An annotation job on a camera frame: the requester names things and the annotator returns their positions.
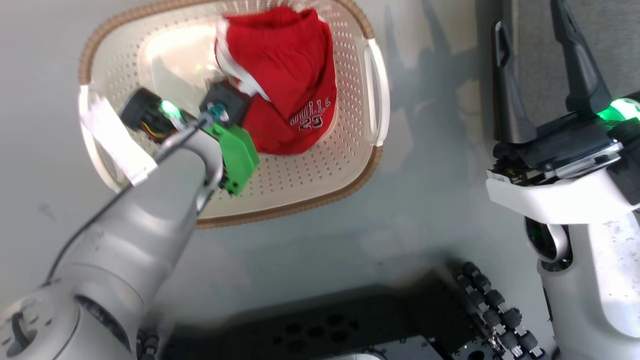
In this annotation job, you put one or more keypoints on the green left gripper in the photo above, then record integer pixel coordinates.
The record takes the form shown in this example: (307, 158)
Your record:
(240, 155)

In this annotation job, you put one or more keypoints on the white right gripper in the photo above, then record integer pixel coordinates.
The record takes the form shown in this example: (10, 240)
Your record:
(565, 185)

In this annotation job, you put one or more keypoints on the red and white jersey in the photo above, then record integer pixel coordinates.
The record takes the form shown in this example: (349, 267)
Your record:
(290, 75)

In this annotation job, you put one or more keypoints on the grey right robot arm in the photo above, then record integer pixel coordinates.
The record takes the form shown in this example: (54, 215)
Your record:
(595, 295)

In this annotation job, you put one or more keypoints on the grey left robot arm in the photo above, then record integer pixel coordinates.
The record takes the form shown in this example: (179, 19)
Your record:
(125, 240)

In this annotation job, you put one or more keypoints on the grey fabric sofa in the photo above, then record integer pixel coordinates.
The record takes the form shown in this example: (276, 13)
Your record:
(540, 60)

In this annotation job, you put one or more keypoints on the beige perforated laundry basket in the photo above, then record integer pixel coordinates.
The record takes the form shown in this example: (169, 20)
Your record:
(310, 180)

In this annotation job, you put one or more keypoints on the black roller omni wheel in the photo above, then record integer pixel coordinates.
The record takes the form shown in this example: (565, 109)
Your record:
(492, 305)

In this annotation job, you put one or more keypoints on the teal left camera connector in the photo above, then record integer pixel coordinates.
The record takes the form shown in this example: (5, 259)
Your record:
(217, 112)

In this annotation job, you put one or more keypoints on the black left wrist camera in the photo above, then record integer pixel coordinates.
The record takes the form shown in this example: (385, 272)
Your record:
(227, 102)

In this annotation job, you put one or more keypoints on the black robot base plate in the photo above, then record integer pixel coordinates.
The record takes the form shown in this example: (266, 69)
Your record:
(325, 325)

